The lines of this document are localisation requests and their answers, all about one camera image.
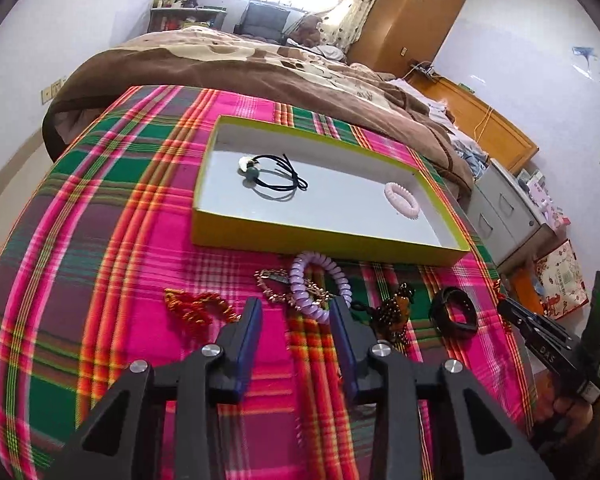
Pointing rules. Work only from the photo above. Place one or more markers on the yellow shallow cardboard box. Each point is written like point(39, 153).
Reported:
point(330, 205)

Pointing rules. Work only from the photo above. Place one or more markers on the person's right hand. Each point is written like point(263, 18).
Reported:
point(575, 417)

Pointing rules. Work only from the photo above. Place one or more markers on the wall outlet plate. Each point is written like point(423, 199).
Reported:
point(54, 91)

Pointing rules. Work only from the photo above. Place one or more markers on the black wristband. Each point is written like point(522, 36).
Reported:
point(440, 317)

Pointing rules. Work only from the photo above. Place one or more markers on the bed with brown blanket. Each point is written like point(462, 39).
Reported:
point(205, 55)

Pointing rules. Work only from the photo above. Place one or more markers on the wooden headboard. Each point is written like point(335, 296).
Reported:
point(500, 130)

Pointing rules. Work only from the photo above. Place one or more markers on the shelf with bottles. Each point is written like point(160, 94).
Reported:
point(180, 15)

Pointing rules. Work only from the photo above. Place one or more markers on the brown teddy bear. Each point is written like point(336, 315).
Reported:
point(307, 32)

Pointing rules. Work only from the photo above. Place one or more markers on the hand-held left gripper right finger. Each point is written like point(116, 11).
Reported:
point(341, 342)

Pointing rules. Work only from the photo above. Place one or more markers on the plaid cloth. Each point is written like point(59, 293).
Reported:
point(105, 235)

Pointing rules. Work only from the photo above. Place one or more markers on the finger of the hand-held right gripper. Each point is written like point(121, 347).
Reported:
point(525, 322)

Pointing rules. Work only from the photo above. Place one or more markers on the dark armchair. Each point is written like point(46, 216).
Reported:
point(262, 20)

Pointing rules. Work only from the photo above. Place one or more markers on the grey nightstand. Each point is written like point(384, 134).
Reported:
point(505, 210)

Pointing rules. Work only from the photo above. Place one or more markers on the red gift bag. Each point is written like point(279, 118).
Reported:
point(560, 275)

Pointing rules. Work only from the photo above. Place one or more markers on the floral curtain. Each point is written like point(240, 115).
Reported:
point(355, 10)

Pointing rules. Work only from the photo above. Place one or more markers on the wooden wardrobe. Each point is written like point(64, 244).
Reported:
point(410, 20)

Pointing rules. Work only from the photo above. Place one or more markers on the amber pendant charm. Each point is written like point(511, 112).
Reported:
point(387, 311)

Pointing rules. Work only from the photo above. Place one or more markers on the power strip with chargers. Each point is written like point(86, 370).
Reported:
point(422, 70)

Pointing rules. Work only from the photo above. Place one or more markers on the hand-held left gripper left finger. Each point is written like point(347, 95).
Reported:
point(250, 332)

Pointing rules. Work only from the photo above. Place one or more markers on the small pink boxes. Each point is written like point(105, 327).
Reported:
point(542, 197)

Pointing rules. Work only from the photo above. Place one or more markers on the pile of light clothes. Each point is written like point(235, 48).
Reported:
point(455, 130)

